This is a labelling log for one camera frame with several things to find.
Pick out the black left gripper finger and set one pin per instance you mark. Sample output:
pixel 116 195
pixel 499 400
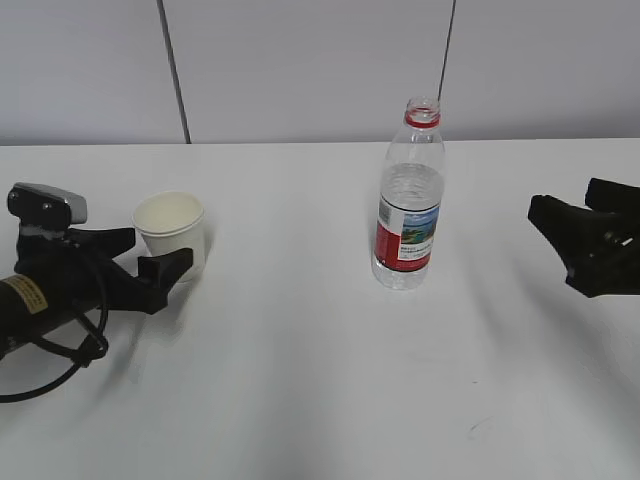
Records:
pixel 156 277
pixel 110 243

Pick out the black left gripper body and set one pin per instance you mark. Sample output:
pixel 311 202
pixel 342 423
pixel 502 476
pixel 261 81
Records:
pixel 72 274

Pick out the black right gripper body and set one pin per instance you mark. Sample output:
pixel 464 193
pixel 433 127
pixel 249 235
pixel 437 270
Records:
pixel 607 260

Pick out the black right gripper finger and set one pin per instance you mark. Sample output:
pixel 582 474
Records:
pixel 611 197
pixel 570 230

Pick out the white paper cup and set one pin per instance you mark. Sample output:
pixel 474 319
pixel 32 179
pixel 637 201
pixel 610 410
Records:
pixel 170 221

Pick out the clear water bottle red label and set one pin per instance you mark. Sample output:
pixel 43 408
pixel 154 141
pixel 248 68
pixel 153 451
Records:
pixel 411 191

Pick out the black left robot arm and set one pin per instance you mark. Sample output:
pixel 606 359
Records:
pixel 28 313

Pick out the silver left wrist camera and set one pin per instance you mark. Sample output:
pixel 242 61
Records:
pixel 46 207

